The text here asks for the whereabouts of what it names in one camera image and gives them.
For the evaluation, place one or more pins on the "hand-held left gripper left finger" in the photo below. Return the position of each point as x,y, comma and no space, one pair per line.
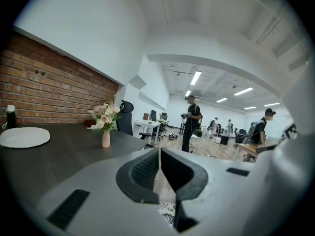
103,193

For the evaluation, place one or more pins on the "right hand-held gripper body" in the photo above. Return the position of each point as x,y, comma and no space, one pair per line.
283,168

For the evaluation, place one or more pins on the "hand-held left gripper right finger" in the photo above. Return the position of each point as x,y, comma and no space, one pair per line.
221,193

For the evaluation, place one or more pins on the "round floral black-white placemat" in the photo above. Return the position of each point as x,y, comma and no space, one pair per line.
167,215

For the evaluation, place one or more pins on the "black headrest office chair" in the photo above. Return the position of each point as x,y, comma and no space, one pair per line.
125,122

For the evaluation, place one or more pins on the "black mesh office chair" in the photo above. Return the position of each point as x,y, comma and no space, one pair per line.
153,115

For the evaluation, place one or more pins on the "wooden top desk white legs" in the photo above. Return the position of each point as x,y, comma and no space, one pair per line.
248,147

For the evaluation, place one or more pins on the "dark grey wooden table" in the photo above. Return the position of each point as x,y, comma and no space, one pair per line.
61,161

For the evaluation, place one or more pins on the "black cabinet box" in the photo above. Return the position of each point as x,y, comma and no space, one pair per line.
224,139

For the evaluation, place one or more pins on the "pink vase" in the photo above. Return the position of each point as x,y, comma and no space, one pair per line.
106,139

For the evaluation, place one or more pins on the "pink white flower bouquet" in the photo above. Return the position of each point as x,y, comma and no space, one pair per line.
104,118

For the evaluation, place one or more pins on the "brown board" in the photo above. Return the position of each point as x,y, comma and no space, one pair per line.
146,117

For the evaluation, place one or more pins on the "white oval plate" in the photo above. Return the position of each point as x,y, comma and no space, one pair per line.
24,136

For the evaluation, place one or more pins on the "black bottle white cap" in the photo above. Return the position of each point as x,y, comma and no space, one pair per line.
11,119

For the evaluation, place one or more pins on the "group of ceiling strip lights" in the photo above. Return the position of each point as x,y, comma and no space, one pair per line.
195,77

